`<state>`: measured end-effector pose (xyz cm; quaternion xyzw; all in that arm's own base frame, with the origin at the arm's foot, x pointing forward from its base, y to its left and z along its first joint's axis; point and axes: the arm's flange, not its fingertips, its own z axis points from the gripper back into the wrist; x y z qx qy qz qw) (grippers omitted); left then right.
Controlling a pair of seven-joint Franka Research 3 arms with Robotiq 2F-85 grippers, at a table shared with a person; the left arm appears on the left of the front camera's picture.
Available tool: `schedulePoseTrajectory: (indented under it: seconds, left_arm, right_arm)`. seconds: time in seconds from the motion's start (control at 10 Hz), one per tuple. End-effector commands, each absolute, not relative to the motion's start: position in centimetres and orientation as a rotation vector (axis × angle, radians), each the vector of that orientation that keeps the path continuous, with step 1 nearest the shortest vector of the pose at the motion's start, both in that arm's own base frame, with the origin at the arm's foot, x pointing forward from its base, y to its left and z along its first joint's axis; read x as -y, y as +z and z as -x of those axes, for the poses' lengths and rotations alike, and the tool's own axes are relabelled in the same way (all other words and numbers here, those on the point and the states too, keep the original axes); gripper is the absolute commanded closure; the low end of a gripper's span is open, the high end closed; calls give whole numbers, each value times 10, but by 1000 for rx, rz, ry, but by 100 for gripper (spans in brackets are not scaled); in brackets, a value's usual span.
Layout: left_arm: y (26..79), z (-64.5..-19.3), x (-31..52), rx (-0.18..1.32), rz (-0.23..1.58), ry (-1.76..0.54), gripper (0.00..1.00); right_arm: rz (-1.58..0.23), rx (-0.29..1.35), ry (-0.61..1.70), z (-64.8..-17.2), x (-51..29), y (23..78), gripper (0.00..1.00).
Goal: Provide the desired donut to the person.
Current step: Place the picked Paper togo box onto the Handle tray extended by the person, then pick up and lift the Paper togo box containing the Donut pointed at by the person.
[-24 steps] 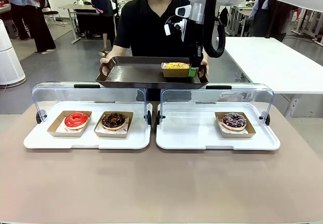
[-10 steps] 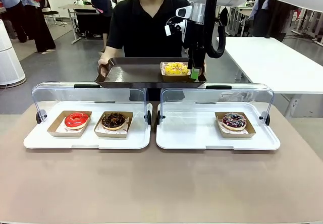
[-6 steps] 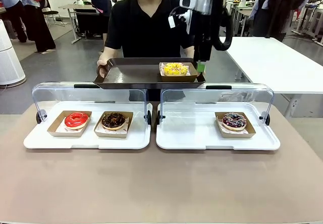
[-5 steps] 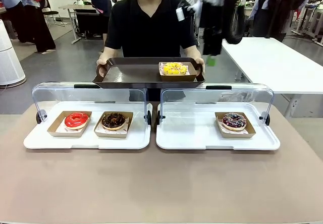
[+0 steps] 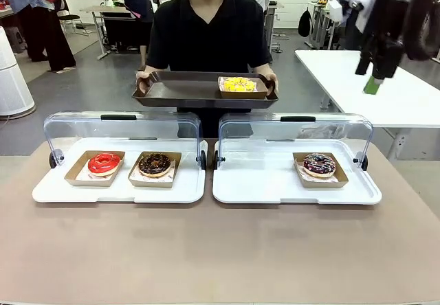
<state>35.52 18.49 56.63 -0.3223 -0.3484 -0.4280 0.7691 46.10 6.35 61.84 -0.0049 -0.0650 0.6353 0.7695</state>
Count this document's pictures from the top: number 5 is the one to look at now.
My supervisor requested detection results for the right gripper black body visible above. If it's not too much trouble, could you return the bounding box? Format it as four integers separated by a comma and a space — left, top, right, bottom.
366, 33, 405, 79

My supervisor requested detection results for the brown cardboard donut box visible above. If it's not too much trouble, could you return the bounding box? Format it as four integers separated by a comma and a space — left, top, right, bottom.
292, 152, 349, 189

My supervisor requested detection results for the purple sprinkled donut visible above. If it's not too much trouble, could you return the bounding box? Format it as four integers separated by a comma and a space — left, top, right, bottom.
302, 152, 337, 179

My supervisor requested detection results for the yellow frosted donut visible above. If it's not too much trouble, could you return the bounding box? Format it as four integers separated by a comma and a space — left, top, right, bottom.
217, 76, 268, 100

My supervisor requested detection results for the yellow glazed donut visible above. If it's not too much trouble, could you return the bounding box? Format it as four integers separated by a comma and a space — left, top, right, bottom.
223, 76, 257, 92

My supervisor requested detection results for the dark brown serving tray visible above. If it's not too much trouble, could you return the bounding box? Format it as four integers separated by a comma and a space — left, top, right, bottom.
132, 70, 279, 109

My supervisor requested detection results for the person's right forearm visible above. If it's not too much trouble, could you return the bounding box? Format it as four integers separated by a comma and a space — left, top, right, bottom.
144, 64, 170, 76

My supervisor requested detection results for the person in black shirt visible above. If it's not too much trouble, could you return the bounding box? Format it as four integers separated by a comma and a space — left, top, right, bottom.
135, 0, 280, 139

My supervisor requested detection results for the chocolate nut donut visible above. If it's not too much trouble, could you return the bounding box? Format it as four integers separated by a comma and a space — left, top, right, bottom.
137, 152, 172, 178

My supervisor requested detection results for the chocolate sprinkled donut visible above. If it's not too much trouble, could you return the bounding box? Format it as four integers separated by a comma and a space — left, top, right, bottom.
127, 151, 182, 189

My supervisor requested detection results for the red glazed donut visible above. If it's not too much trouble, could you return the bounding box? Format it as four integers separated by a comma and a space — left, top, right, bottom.
87, 152, 122, 177
64, 150, 127, 188

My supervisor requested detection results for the person's left hand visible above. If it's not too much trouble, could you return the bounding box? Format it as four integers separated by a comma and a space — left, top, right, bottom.
263, 72, 280, 93

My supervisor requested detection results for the person's right hand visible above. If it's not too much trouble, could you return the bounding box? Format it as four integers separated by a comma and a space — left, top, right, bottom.
135, 69, 155, 91

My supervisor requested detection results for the white side table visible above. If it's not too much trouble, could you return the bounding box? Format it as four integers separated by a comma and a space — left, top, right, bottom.
294, 49, 440, 161

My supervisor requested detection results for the clear display lid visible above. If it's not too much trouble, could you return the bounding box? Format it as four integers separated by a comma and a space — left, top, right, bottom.
43, 111, 202, 167
218, 113, 374, 168

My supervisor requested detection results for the black hanging bag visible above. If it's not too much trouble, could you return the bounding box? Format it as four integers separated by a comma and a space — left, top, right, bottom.
298, 8, 313, 38

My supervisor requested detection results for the white display tray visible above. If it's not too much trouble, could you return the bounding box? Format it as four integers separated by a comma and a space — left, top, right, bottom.
212, 138, 383, 205
32, 137, 207, 205

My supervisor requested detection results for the grey background desk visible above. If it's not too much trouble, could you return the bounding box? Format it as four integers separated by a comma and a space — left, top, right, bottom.
79, 5, 155, 61

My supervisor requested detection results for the black office chair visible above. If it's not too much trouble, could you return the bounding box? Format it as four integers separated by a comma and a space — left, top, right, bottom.
56, 0, 91, 37

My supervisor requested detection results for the bystander in black trousers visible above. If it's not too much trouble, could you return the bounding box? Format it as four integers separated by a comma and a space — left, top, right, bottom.
6, 0, 77, 73

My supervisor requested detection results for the grey plastic stool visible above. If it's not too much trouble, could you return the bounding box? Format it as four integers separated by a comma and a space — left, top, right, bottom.
3, 26, 28, 54

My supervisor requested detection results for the white air purifier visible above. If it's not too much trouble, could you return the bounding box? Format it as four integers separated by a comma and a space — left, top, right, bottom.
0, 25, 37, 117

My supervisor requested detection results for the dark cable sleeve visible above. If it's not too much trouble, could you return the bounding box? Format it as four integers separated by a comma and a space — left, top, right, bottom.
401, 0, 440, 62

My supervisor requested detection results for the black lid handle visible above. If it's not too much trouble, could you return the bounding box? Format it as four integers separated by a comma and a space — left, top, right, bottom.
100, 114, 138, 122
280, 115, 316, 123

